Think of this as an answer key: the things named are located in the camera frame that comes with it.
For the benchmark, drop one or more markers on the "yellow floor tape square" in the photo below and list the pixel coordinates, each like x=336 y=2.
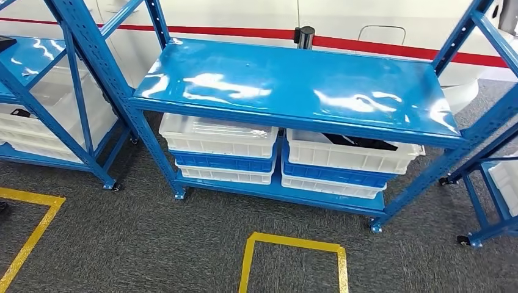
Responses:
x=36 y=234

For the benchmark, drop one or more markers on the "black plastic part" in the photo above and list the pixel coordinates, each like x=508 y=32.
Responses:
x=6 y=42

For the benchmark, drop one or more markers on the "blue plastic crate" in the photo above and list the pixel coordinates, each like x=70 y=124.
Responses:
x=332 y=176

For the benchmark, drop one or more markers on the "black stanchion post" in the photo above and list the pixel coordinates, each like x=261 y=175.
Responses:
x=305 y=37

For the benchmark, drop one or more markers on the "dark grey bumper panel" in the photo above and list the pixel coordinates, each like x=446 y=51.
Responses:
x=510 y=16

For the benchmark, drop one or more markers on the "black plastic trim piece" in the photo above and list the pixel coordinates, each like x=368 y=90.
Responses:
x=20 y=113
x=360 y=142

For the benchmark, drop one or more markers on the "white car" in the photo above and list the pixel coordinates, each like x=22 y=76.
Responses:
x=226 y=12

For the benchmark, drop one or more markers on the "blue metal shelf rack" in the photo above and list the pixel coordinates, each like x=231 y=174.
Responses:
x=485 y=232
x=283 y=81
x=28 y=56

